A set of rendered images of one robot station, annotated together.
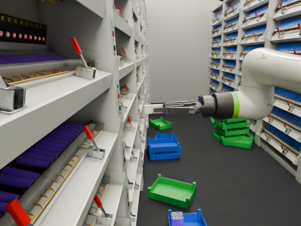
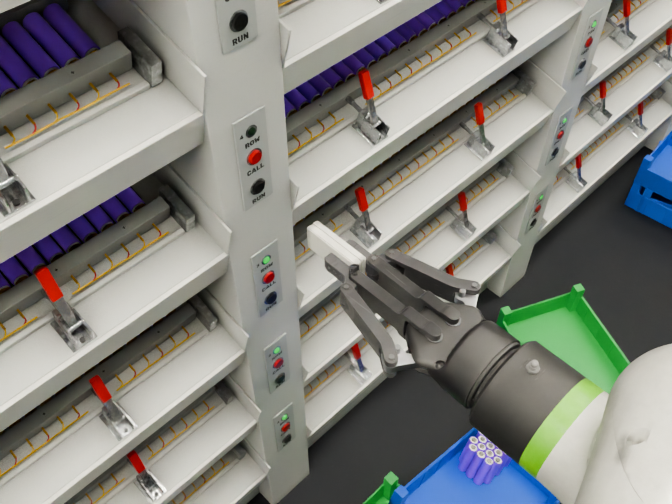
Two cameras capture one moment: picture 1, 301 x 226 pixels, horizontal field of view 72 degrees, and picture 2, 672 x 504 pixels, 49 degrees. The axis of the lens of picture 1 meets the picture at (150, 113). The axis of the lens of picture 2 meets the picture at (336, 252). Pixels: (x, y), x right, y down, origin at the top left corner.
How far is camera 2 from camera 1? 0.62 m
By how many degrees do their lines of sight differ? 49
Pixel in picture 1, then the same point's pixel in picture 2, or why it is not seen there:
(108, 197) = (179, 365)
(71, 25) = not seen: outside the picture
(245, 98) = (576, 466)
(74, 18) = not seen: outside the picture
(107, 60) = (187, 74)
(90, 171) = (21, 373)
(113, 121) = (214, 222)
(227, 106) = (500, 435)
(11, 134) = not seen: outside the picture
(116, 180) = (232, 333)
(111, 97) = (209, 170)
